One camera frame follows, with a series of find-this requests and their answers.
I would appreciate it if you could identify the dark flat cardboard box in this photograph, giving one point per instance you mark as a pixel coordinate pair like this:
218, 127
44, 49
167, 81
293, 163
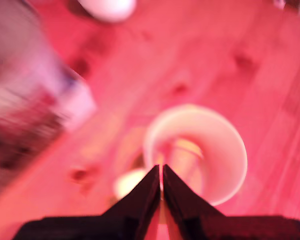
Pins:
40, 125

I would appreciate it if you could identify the dark printed coffee mug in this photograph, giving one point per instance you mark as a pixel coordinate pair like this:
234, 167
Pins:
227, 140

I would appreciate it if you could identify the small white round camera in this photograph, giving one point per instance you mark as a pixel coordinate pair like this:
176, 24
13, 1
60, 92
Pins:
107, 10

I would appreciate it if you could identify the white coffee capsule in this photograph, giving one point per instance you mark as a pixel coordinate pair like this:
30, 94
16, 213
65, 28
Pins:
187, 150

